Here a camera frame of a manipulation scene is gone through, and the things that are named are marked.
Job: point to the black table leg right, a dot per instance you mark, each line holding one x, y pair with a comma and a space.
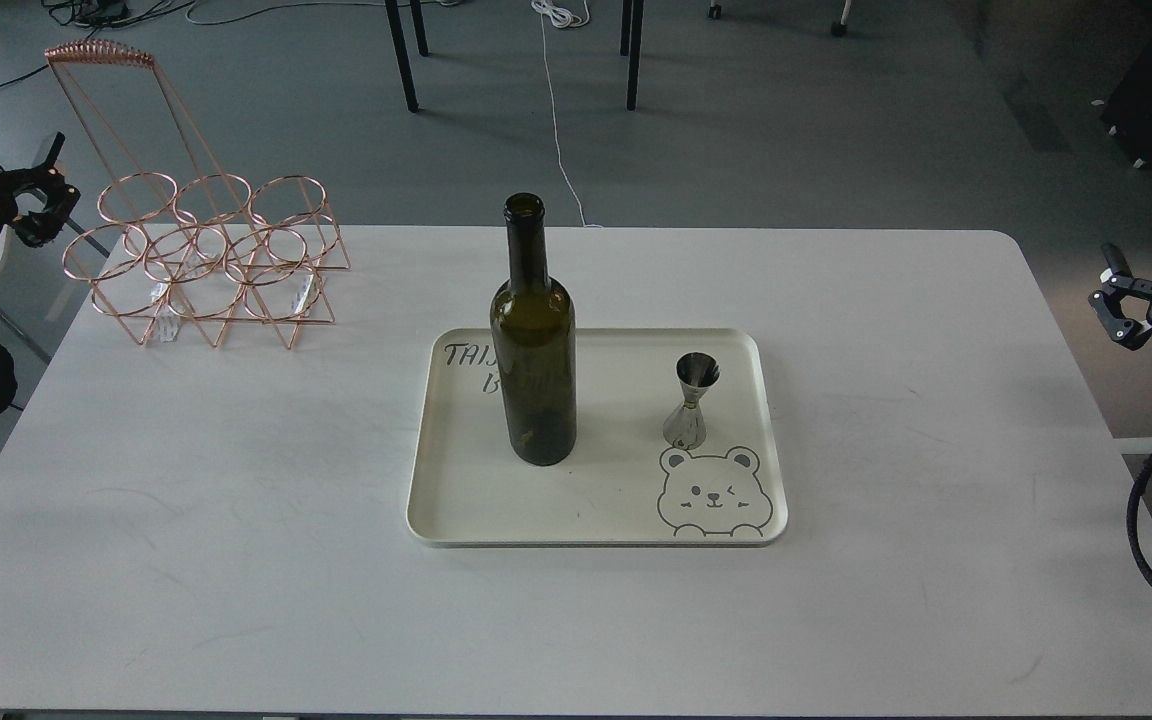
631, 36

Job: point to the black table leg left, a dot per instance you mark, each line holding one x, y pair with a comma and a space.
398, 38

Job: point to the copper wire wine rack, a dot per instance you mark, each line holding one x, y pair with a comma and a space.
210, 251

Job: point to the dark green wine bottle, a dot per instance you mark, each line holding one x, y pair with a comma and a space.
533, 330

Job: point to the steel double jigger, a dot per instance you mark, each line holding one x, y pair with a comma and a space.
685, 427

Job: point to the black table leg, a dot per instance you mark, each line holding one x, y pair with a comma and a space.
631, 36
398, 38

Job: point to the cream bear serving tray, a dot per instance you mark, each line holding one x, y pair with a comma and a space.
622, 485

